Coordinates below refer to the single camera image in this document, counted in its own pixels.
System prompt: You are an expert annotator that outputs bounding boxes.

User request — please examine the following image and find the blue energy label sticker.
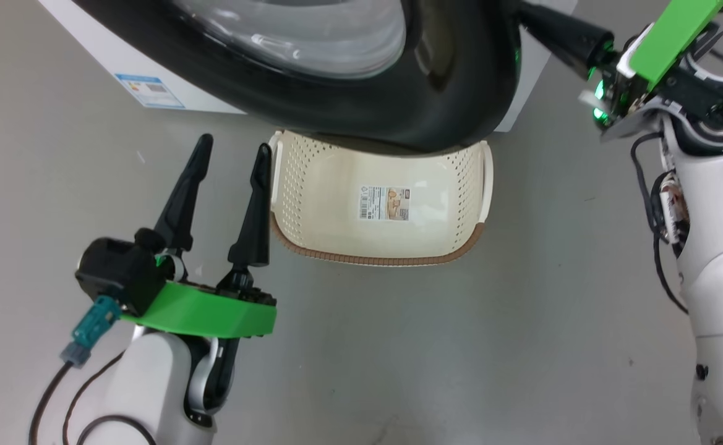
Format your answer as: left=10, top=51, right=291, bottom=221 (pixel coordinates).
left=116, top=74, right=186, bottom=109

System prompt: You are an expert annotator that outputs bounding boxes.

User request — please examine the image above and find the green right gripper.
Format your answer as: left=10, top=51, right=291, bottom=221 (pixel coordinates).
left=518, top=0, right=723, bottom=129

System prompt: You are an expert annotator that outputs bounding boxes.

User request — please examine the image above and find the paper basket product label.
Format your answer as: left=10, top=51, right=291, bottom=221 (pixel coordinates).
left=357, top=185, right=411, bottom=222

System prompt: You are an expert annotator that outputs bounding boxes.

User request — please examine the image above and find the white washing machine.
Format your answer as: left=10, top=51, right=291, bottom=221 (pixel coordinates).
left=38, top=0, right=578, bottom=134

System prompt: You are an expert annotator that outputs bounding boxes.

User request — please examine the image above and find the black round glass washer door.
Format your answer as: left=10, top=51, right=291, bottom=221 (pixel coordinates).
left=74, top=0, right=523, bottom=154

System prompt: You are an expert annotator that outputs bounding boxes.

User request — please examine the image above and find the teal left cable connector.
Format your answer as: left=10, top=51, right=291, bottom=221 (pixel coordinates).
left=59, top=295, right=122, bottom=369

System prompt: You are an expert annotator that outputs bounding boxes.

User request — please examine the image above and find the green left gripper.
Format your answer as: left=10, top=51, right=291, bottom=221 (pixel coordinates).
left=120, top=133, right=277, bottom=339

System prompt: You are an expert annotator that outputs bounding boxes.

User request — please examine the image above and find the cream perforated laundry basket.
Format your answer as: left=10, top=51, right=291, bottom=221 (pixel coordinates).
left=268, top=130, right=495, bottom=266

